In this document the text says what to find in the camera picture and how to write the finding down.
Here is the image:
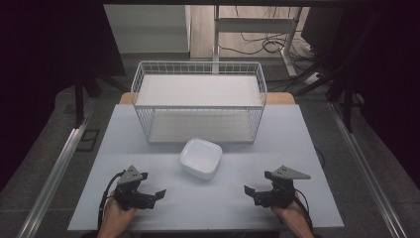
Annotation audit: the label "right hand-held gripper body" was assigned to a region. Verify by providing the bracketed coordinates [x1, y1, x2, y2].
[256, 165, 312, 209]

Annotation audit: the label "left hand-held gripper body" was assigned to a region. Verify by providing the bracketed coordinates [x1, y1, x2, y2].
[113, 165, 157, 211]

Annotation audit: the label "white square plate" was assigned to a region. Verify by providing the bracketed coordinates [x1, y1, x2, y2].
[179, 137, 224, 181]

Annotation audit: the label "white wire rack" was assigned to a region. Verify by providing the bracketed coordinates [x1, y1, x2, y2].
[130, 59, 268, 145]

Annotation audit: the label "person's right hand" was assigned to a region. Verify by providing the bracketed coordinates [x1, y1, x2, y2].
[270, 197, 314, 233]

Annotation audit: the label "person's left hand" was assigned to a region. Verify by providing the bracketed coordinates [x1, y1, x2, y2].
[98, 191, 139, 232]

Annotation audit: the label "wooden table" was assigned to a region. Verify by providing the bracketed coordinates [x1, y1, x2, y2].
[118, 91, 296, 106]

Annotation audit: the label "black stand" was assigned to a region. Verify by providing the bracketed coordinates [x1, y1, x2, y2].
[290, 9, 387, 134]
[72, 67, 130, 130]

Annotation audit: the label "white power strip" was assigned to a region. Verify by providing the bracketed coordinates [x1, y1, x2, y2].
[304, 71, 321, 86]

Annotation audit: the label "white cabinet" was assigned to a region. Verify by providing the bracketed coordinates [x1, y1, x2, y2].
[103, 4, 192, 55]

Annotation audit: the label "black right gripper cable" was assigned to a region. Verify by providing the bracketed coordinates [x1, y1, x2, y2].
[292, 187, 314, 231]

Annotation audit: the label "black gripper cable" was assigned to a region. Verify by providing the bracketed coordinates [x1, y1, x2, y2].
[97, 171, 127, 230]
[292, 187, 314, 231]

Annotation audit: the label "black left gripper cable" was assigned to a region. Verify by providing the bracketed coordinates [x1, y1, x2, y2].
[97, 171, 127, 230]

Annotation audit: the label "metal rail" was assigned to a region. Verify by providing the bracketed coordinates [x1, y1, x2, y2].
[327, 101, 409, 238]
[16, 98, 97, 238]

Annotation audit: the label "black floor cables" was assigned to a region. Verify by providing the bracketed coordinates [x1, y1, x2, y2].
[218, 5, 318, 61]

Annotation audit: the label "white desk frame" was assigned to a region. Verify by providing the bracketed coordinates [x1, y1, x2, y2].
[212, 4, 303, 78]

